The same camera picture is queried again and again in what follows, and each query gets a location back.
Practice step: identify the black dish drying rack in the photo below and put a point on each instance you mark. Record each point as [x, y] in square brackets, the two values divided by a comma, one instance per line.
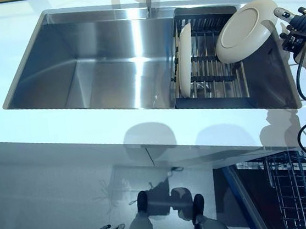
[215, 79]

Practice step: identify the narrow white cabinet door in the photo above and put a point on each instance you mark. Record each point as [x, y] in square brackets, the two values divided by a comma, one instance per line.
[188, 154]

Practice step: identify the built-in dishwasher with open door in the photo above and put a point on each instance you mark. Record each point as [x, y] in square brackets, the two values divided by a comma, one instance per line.
[234, 199]

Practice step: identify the stainless steel sink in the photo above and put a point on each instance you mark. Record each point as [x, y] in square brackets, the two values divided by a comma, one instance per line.
[95, 65]

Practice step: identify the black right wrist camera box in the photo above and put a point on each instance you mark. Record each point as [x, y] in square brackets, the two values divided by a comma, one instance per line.
[292, 41]

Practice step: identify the wide white cabinet door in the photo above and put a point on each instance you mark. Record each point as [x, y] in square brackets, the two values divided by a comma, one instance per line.
[51, 170]

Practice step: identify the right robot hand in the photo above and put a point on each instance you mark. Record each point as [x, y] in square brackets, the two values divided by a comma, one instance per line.
[304, 24]

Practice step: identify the cream round plate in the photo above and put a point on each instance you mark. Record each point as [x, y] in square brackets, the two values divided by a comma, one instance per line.
[243, 29]
[186, 63]

